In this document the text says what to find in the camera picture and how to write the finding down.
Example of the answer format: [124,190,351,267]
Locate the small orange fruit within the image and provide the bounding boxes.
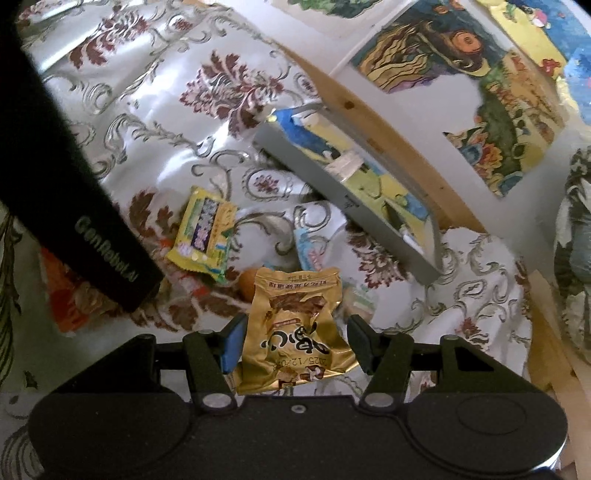
[238,268,257,303]

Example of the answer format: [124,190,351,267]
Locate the gold foil snack bag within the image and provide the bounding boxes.
[233,267,358,395]

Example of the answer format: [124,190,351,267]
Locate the yellow snack packet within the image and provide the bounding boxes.
[166,187,238,284]

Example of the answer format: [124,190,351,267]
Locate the red snack wrapper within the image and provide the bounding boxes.
[38,246,213,334]

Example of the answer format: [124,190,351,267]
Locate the light blue snack packet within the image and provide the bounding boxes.
[294,227,329,271]

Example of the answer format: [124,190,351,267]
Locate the round biscuit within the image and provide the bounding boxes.
[342,281,377,323]

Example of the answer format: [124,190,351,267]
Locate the floral white bed cover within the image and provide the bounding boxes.
[0,0,535,480]

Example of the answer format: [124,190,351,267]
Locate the plastic bag of clothes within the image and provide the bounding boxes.
[554,147,590,361]

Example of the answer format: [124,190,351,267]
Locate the grey tray with cartoon liner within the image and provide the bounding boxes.
[253,103,443,285]

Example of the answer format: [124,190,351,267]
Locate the flower landscape poster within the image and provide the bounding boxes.
[444,50,565,198]

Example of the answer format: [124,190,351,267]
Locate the swirly night poster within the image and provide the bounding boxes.
[351,1,507,94]

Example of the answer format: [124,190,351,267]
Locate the colourful top posters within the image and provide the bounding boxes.
[475,0,591,112]

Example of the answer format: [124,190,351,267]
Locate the wooden bed frame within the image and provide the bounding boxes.
[184,0,591,480]

